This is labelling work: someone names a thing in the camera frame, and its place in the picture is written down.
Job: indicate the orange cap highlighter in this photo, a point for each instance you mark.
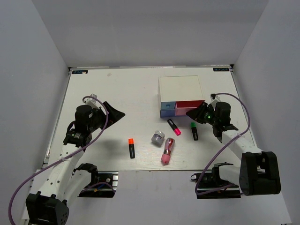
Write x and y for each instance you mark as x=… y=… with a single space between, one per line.
x=131 y=148

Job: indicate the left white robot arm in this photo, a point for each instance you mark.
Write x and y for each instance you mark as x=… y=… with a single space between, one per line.
x=50 y=204

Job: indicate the pink drawer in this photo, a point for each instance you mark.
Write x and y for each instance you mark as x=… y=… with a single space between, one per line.
x=184 y=106

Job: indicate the green cap highlighter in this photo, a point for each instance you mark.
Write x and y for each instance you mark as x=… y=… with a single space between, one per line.
x=194 y=131

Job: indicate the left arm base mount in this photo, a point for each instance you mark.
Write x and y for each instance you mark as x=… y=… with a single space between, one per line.
x=105 y=188

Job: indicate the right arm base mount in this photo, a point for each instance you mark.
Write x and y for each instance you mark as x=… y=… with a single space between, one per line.
x=207 y=183

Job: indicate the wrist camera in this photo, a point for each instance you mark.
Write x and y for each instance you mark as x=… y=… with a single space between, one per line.
x=91 y=101
x=214 y=100

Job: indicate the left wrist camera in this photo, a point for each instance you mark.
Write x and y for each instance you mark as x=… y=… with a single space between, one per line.
x=91 y=101

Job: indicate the small light blue drawer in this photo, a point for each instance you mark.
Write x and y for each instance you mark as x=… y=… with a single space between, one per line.
x=167 y=105

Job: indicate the pink cap highlighter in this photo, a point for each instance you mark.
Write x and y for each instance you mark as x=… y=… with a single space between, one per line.
x=174 y=127

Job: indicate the clear jar of paperclips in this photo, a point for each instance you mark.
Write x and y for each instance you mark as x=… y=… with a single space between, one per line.
x=158 y=138

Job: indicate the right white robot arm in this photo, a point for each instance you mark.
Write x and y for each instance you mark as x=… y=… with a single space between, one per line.
x=258 y=173

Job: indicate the corner label sticker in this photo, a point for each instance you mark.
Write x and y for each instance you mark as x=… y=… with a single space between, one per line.
x=221 y=69
x=79 y=71

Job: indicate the wide blue bottom drawer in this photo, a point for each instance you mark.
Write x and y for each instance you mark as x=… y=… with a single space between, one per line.
x=167 y=113

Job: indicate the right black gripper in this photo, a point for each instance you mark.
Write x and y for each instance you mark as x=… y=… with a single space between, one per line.
x=197 y=114

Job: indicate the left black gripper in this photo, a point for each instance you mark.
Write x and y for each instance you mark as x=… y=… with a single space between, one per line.
x=114 y=116

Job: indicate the right corner label sticker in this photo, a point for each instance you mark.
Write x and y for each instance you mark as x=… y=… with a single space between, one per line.
x=221 y=69

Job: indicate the white drawer organizer box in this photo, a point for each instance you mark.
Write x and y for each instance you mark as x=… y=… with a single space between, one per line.
x=179 y=88

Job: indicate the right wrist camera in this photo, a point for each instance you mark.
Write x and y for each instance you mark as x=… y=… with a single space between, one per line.
x=214 y=100

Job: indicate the left corner label sticker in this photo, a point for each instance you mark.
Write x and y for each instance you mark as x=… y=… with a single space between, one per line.
x=79 y=71

